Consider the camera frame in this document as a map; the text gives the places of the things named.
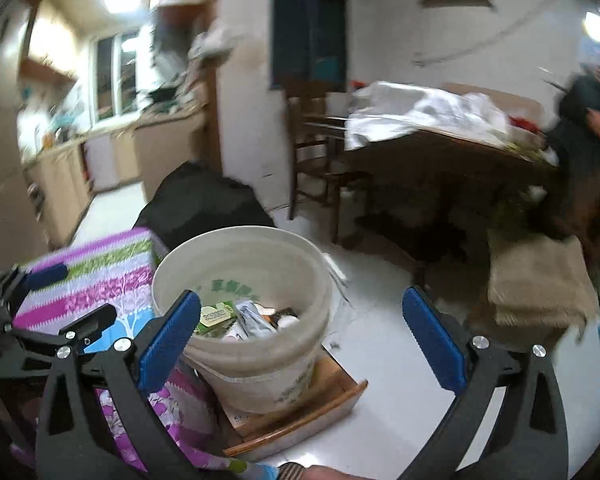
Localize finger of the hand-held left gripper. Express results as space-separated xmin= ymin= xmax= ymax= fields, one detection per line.
xmin=0 ymin=262 xmax=70 ymax=331
xmin=0 ymin=304 xmax=117 ymax=377

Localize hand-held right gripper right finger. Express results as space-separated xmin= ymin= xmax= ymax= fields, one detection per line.
xmin=401 ymin=286 xmax=570 ymax=480

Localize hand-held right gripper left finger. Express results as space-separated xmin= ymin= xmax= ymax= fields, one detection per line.
xmin=35 ymin=290 xmax=203 ymax=480

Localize green paper box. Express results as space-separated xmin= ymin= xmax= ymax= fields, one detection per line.
xmin=195 ymin=300 xmax=238 ymax=333

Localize white blue carton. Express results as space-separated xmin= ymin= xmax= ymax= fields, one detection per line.
xmin=225 ymin=300 xmax=278 ymax=341

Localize white plastic bucket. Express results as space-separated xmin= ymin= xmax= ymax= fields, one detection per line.
xmin=151 ymin=225 xmax=333 ymax=415

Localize person's right hand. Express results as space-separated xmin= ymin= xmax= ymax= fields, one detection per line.
xmin=302 ymin=465 xmax=353 ymax=480

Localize floral purple tablecloth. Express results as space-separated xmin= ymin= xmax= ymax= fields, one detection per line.
xmin=12 ymin=227 xmax=216 ymax=476

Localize low wooden stool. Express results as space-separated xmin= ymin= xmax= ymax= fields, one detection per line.
xmin=219 ymin=345 xmax=370 ymax=457

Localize black bag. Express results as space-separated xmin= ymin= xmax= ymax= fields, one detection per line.
xmin=132 ymin=160 xmax=276 ymax=251

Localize beige kitchen base cabinets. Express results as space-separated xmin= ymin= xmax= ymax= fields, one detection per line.
xmin=22 ymin=110 xmax=208 ymax=246

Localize dark wooden dining table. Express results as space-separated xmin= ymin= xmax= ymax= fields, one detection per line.
xmin=342 ymin=82 xmax=563 ymax=266

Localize barred kitchen window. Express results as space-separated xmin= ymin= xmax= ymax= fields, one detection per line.
xmin=92 ymin=30 xmax=143 ymax=123

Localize dark wooden chair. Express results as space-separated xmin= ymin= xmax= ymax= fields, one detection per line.
xmin=286 ymin=77 xmax=373 ymax=243

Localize white plastic sheet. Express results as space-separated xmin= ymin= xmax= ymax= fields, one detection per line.
xmin=345 ymin=80 xmax=511 ymax=151

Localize red container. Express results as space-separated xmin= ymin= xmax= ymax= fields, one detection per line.
xmin=507 ymin=115 xmax=543 ymax=135

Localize steel range hood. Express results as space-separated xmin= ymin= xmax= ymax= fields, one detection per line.
xmin=150 ymin=10 xmax=196 ymax=78

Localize hanging white plastic bag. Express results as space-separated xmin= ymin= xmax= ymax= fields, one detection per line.
xmin=187 ymin=15 xmax=236 ymax=61

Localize dark window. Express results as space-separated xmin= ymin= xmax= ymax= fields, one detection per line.
xmin=270 ymin=0 xmax=348 ymax=93

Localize beige wall cabinets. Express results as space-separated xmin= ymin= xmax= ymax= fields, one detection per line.
xmin=17 ymin=10 xmax=78 ymax=86

